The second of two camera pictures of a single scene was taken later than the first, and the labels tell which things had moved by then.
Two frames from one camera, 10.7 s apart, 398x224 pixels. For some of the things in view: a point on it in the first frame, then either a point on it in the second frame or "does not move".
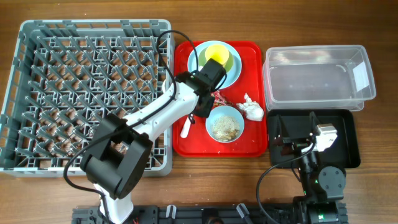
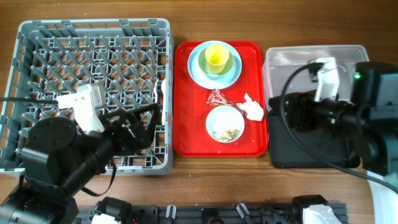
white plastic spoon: [186, 129] to [155, 93]
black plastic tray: [298, 122] does not move
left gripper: [205, 111] to [142, 137]
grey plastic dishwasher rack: [66, 76] does not move
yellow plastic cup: [217, 52] does not move
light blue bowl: [224, 124] does not move
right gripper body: [295, 145] to [331, 116]
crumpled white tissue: [253, 109] does not move
